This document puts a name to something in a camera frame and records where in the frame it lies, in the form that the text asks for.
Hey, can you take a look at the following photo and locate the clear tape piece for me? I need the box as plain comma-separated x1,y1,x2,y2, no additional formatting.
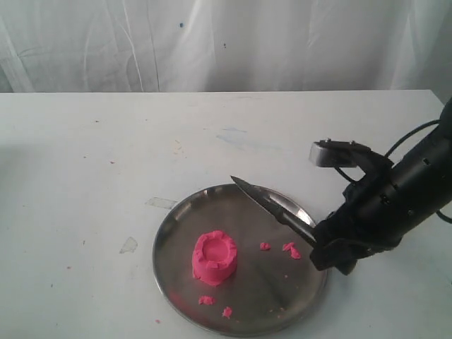
145,196,177,210
119,237,138,254

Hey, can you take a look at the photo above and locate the small pink clay crumb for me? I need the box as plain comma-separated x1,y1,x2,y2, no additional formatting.
260,242,271,251

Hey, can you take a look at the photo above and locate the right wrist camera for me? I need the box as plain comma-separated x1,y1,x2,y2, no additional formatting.
309,138,371,168

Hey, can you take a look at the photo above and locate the clear tape piece upper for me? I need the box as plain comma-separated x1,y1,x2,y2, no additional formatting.
145,196,177,210

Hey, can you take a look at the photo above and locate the white backdrop curtain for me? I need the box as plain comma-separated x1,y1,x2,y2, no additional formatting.
1,1,451,96

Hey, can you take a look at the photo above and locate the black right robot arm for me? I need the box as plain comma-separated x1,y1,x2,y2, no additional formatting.
309,102,451,275

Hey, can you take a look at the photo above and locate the pink clay crumb right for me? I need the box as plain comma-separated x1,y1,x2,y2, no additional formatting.
282,242,302,260

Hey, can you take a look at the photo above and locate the clear tape piece lower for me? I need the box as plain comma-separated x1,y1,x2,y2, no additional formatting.
119,237,138,254

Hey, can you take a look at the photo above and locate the pink clay lump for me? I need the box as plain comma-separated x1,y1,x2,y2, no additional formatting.
191,230,238,287

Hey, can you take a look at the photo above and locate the pink clay crumb front-left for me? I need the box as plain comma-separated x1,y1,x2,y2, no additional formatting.
198,295,216,306

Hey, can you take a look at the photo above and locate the round steel plate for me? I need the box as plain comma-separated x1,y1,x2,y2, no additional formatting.
153,184,328,337

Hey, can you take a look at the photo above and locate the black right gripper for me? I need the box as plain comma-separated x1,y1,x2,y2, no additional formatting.
309,150,401,275

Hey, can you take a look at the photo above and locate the pink clay crumb front-middle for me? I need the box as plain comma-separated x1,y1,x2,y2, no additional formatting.
222,307,232,319

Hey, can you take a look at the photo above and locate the black knife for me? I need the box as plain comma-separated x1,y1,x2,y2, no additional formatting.
231,176,316,248

